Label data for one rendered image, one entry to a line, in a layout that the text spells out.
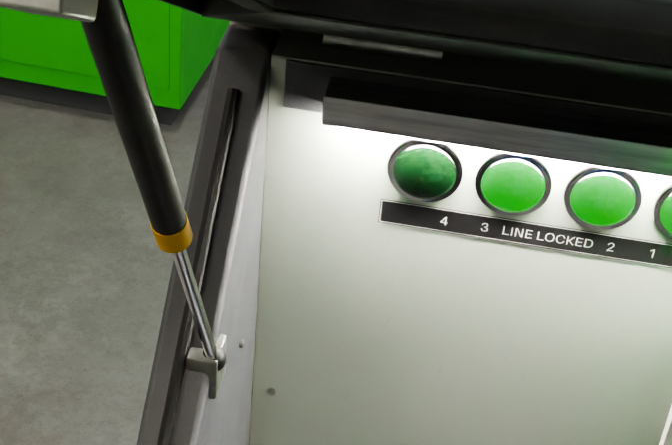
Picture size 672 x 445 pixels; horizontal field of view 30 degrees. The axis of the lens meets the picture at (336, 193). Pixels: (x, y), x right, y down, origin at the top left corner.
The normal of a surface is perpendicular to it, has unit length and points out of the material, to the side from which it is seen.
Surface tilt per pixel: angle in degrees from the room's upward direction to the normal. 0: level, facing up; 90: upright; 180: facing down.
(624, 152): 90
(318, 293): 90
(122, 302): 0
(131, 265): 1
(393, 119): 90
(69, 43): 90
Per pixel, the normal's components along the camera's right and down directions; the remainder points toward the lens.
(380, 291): -0.16, 0.55
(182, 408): -0.05, -0.22
